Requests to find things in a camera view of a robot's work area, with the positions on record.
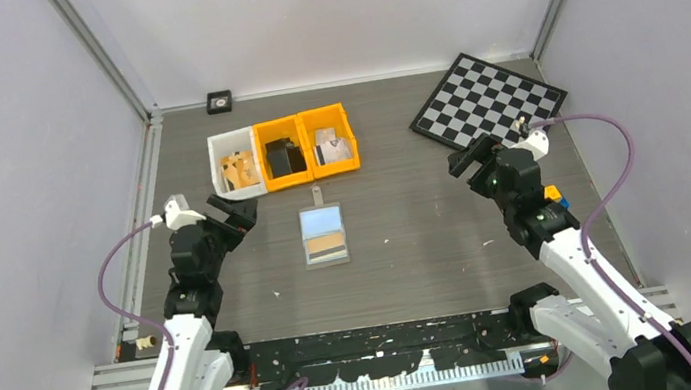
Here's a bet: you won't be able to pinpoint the black white chessboard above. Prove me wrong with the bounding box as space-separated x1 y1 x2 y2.
409 53 567 150

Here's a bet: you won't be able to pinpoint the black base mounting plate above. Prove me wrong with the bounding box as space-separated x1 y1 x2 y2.
231 309 555 390

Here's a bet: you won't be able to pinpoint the right orange storage bin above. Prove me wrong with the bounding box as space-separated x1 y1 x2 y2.
298 103 362 179

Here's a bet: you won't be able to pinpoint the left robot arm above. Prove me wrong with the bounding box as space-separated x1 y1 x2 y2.
97 194 258 390

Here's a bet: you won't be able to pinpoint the small beige cylinder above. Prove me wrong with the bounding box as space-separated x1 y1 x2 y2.
134 336 157 351

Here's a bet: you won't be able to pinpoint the white storage bin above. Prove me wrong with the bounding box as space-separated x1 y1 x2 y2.
206 126 267 201

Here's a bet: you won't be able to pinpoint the small black square device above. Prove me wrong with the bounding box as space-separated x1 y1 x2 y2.
206 89 233 115

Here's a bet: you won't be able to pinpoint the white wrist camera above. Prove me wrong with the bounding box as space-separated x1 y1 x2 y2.
149 194 206 232
512 128 550 161

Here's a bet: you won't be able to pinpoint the white chess pawn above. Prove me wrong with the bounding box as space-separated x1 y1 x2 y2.
515 116 525 134

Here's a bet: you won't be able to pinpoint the cards in orange bin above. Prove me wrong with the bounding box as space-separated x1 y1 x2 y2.
313 127 353 166

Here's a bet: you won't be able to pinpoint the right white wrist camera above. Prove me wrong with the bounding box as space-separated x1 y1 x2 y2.
512 128 550 161

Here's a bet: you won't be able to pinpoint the tan credit card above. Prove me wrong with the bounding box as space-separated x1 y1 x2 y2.
304 231 348 264

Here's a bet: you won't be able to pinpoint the orange storage bin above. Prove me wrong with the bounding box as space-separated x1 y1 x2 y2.
298 103 362 179
253 114 314 193

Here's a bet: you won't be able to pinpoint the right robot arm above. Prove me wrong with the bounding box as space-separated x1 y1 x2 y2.
448 121 691 390

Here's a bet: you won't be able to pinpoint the yellow blue toy car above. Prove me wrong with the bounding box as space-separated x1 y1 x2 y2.
544 185 570 208

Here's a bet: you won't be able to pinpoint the black box in bin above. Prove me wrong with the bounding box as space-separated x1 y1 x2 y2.
265 137 307 179

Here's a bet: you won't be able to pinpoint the wooden pieces in bin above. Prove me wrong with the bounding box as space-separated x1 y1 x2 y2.
219 150 260 191

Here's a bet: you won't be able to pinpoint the middle orange storage bin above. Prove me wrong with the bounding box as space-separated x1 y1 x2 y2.
253 114 314 193

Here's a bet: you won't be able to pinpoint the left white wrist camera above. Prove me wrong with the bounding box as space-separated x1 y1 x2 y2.
149 194 206 232

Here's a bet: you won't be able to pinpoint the clear plastic card holder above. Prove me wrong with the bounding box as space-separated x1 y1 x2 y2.
298 184 351 270

